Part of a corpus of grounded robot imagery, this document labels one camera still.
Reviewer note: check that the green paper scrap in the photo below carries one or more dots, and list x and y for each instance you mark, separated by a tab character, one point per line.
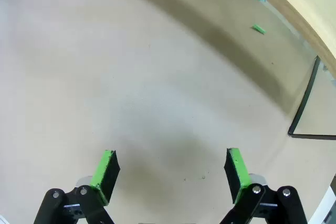
259	29

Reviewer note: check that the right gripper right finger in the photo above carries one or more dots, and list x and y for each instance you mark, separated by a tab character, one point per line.
237	176

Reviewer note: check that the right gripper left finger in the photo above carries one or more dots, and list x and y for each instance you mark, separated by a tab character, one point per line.
103	179

